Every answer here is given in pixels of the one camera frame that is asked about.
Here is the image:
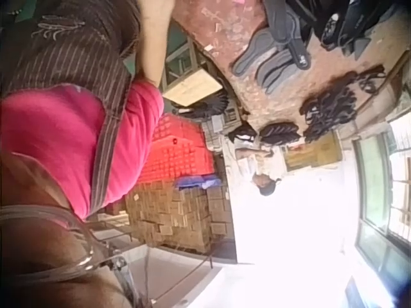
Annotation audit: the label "small black shoe upper bundle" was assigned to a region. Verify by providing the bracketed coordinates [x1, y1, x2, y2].
[227, 124, 258, 144]

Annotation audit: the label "stack of red plastic crates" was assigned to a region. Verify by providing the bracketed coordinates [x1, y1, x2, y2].
[143, 112, 215, 181]

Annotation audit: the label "heap of black shoe straps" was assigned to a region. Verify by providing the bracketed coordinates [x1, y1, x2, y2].
[299, 83, 358, 144]

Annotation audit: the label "black sandal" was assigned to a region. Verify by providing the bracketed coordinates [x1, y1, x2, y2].
[263, 0, 313, 71]

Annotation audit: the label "green metal frame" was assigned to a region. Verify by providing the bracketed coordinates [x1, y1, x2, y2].
[162, 22, 207, 94]

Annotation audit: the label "fanned black shoe pieces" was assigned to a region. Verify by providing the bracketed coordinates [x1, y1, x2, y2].
[171, 92, 231, 117]

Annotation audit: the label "brown cardboard carton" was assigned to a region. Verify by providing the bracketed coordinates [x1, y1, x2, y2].
[283, 132, 342, 173]

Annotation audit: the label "heap of black shoes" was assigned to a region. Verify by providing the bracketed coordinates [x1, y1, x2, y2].
[311, 0, 411, 53]

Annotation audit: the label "window with metal frame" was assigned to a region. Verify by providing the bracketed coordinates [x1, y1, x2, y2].
[350, 119, 411, 261]

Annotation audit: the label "bundle of black shoe uppers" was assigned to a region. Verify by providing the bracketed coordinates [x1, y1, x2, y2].
[258, 123, 301, 148]

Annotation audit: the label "stack of brown cardboard boxes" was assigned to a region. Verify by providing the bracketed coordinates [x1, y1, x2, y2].
[105, 178, 232, 255]

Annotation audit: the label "pile of grey shoe soles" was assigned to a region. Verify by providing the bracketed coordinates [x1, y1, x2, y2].
[230, 30, 306, 94]

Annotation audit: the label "light wooden board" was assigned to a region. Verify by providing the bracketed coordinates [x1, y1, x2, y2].
[162, 68, 224, 106]

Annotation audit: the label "blue cloth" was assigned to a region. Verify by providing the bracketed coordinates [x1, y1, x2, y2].
[174, 174, 223, 191]

